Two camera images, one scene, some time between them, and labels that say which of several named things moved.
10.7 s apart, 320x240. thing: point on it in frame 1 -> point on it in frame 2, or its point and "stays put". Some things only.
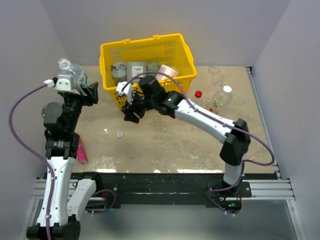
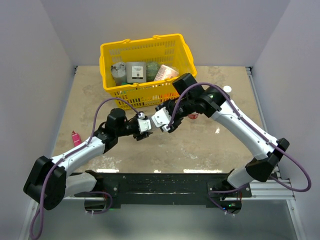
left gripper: [92, 96] -> [139, 135]
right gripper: [129, 110] -> [175, 123]
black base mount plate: [201, 188] stays put
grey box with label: [133, 69] stays put
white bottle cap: [227, 88] stays put
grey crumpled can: [119, 72] stays put
